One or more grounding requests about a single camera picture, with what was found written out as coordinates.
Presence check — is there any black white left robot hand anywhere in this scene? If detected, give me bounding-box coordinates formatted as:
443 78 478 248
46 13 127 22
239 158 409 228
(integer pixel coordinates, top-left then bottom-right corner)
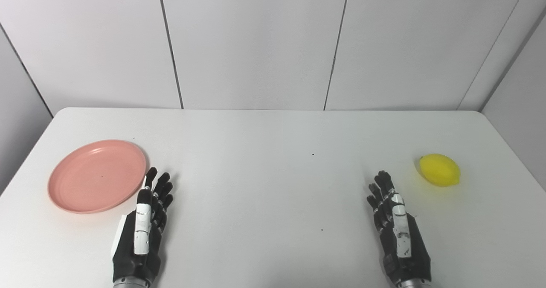
112 166 174 285

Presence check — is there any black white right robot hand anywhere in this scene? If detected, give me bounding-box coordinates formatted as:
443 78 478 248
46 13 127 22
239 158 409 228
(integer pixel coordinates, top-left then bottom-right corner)
366 170 432 285

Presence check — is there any pink round plate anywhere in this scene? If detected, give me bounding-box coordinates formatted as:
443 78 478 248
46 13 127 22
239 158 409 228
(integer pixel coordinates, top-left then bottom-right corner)
47 140 148 214

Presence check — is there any yellow lemon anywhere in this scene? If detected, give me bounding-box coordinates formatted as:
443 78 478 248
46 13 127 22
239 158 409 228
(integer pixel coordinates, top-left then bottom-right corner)
418 153 461 188

